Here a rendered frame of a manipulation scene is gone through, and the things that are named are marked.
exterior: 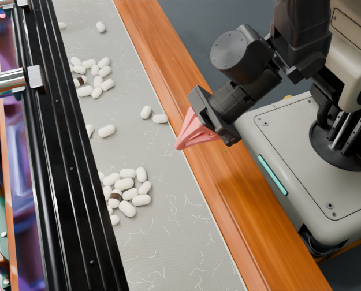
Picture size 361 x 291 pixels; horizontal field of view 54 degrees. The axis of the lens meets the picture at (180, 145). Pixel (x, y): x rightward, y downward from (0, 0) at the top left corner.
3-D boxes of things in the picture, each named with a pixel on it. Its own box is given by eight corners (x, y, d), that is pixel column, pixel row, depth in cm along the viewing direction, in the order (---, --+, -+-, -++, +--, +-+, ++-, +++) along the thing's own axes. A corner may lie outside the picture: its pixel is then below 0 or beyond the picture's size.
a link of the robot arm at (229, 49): (330, 63, 51) (298, 26, 55) (304, 22, 42) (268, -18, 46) (262, 114, 55) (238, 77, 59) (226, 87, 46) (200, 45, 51)
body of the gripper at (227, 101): (213, 134, 53) (251, 102, 51) (188, 90, 59) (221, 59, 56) (234, 146, 58) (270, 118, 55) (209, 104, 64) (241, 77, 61)
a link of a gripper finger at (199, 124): (168, 153, 58) (211, 116, 54) (155, 122, 62) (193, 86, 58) (193, 163, 63) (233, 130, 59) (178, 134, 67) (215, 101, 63)
